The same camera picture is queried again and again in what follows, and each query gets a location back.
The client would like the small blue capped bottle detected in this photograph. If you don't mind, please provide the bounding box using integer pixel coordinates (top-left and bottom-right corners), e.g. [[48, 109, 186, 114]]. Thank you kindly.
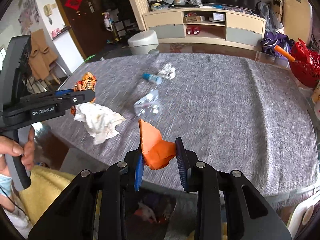
[[142, 73, 162, 85]]

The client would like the brown coat on chair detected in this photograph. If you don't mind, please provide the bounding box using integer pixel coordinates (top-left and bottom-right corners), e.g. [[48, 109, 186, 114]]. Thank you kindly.
[[29, 29, 58, 80]]

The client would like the small clear plastic wrapper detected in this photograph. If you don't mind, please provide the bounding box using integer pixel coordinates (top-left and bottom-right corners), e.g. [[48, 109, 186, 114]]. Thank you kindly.
[[133, 89, 160, 117]]

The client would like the orange paper piece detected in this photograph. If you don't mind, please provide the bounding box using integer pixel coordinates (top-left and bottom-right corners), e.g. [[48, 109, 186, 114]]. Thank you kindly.
[[138, 119, 176, 170]]

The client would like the beige standing air conditioner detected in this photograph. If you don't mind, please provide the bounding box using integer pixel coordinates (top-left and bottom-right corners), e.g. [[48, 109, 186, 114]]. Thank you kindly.
[[282, 0, 312, 44]]

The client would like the white round stool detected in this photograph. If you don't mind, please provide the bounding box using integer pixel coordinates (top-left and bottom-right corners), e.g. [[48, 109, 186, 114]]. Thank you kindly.
[[127, 30, 159, 55]]

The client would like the person's left hand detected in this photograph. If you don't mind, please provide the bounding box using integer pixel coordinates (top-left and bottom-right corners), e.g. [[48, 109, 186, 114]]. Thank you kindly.
[[1, 126, 35, 177]]

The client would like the beige TV cabinet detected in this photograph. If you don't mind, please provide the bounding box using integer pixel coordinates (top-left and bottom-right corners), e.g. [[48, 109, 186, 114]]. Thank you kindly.
[[142, 7, 266, 51]]

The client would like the dark brown door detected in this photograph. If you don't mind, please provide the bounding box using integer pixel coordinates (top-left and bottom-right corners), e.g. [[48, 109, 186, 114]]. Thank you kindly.
[[56, 0, 111, 58]]

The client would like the red plastic basket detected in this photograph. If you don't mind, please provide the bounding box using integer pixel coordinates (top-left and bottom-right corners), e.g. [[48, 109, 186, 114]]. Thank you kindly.
[[290, 38, 319, 88]]

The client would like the black trash bin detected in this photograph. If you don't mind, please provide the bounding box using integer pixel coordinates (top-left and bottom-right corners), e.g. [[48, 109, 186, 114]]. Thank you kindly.
[[125, 187, 176, 240]]

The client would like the purple bag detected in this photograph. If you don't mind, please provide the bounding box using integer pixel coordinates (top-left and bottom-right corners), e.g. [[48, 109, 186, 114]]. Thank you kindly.
[[260, 31, 294, 58]]

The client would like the orange snack wrapper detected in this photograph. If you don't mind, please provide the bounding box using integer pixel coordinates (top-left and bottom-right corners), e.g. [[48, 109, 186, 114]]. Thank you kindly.
[[70, 71, 98, 116]]

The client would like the small crumpled white tissue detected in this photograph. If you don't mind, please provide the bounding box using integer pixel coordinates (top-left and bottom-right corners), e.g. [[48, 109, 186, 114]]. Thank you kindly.
[[158, 63, 176, 80]]

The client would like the grey woven table mat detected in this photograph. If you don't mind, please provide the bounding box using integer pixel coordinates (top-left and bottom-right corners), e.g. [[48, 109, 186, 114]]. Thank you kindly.
[[48, 53, 318, 196]]

